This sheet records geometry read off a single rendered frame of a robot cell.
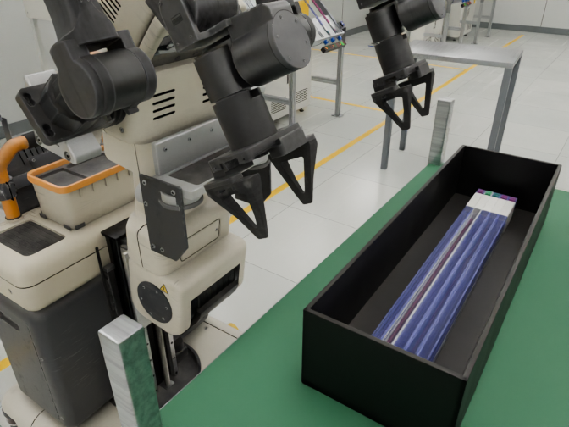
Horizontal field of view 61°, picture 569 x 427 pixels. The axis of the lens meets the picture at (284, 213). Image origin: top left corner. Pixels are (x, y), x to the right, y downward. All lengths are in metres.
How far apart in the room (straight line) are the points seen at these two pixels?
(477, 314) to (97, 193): 0.88
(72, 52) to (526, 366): 0.68
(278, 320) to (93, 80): 0.39
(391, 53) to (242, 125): 0.42
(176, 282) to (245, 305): 1.19
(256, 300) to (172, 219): 1.37
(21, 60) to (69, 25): 3.87
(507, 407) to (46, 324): 0.95
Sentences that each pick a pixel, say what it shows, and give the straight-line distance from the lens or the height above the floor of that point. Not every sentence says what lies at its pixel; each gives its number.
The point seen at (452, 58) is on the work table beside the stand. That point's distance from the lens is 3.15.
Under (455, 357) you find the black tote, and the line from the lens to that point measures 0.64.
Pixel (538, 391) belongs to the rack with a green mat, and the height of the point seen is 0.95.
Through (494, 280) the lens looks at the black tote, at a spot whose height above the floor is 0.96.
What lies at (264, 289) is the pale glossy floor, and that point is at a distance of 2.26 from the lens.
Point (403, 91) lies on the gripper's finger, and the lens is 0.85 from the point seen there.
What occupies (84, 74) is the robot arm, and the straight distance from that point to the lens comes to 0.66.
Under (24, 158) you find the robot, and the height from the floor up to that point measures 0.92.
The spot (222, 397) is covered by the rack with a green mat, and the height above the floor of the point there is 0.95.
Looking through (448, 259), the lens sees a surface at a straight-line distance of 0.75.
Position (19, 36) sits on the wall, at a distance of 4.55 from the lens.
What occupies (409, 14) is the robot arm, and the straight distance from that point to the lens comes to 0.87.
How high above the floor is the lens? 1.40
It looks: 30 degrees down
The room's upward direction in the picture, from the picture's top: straight up
